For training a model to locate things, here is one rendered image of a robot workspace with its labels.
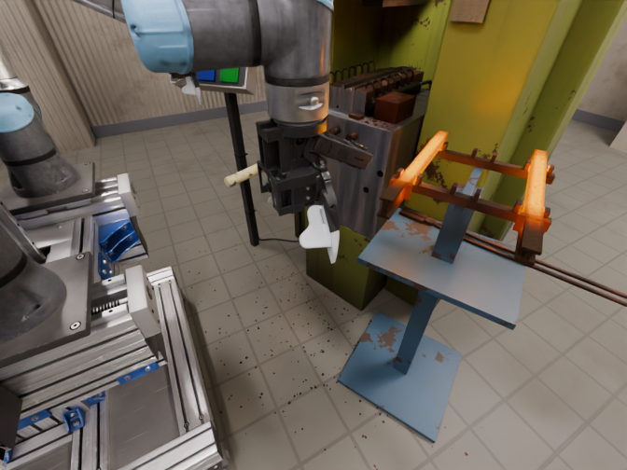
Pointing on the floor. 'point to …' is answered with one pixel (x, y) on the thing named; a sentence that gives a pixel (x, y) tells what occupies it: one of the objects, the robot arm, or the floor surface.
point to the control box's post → (241, 163)
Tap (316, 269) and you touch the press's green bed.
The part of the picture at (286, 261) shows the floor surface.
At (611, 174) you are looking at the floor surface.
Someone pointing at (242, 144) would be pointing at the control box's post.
